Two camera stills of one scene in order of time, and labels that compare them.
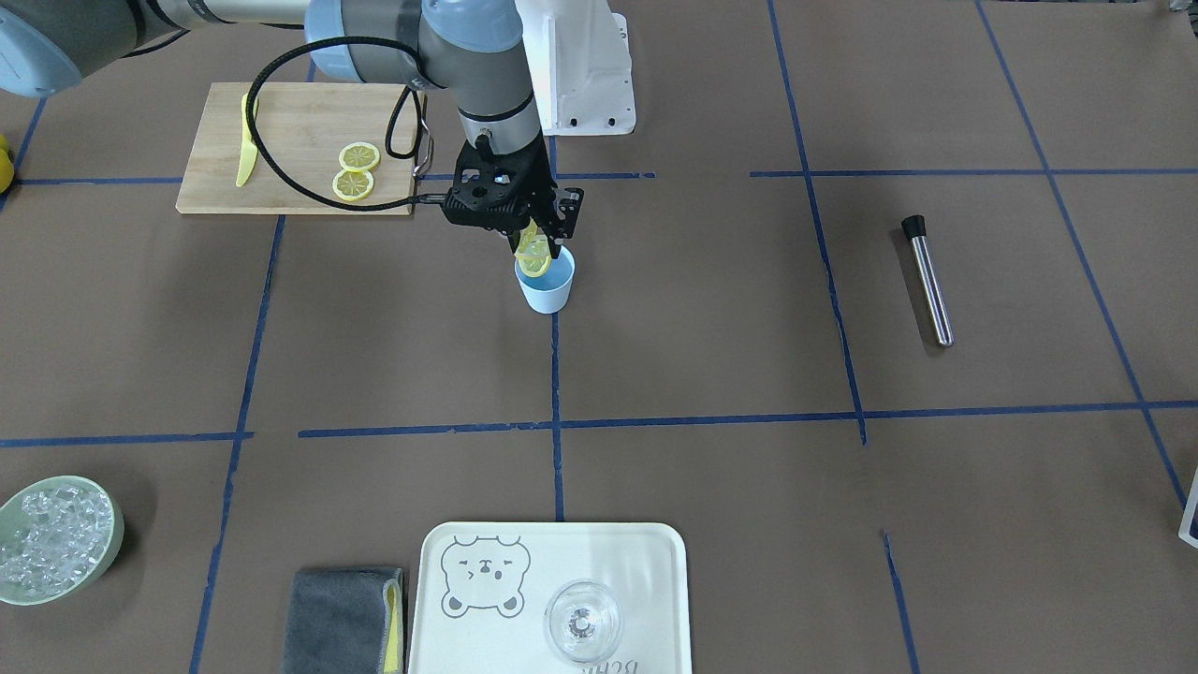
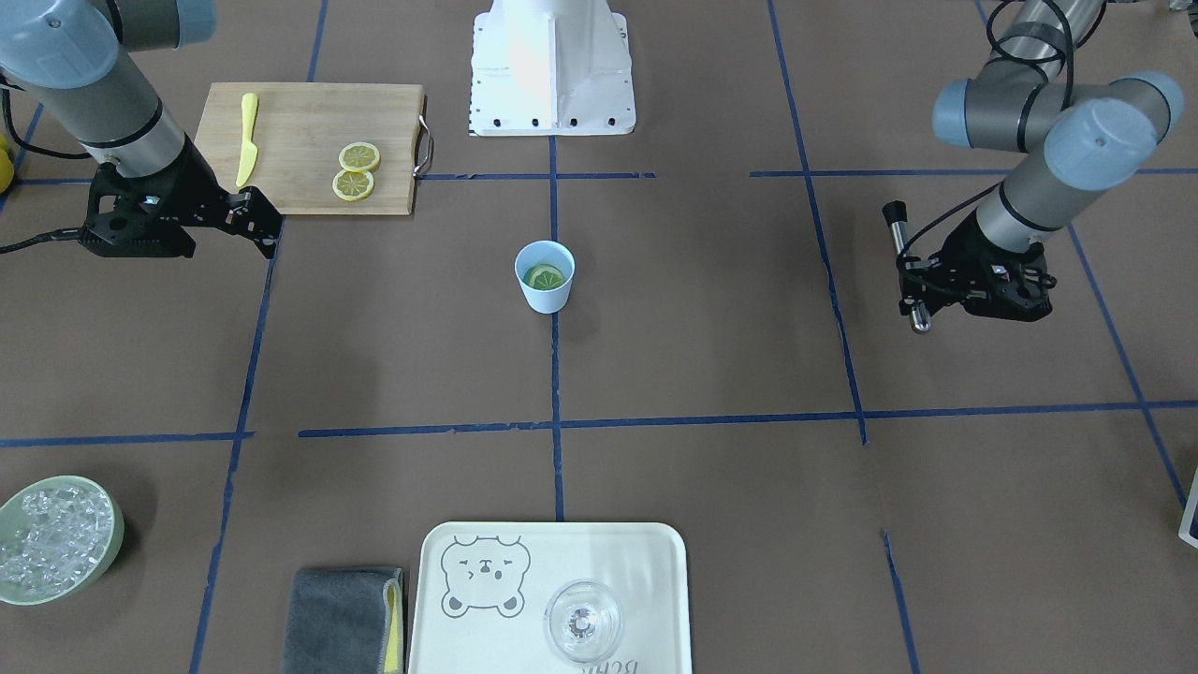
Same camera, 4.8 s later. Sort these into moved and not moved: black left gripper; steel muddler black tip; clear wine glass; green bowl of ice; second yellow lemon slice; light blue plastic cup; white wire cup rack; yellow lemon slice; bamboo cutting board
Moved: steel muddler black tip; black left gripper; yellow lemon slice
Not moved: second yellow lemon slice; clear wine glass; white wire cup rack; bamboo cutting board; green bowl of ice; light blue plastic cup
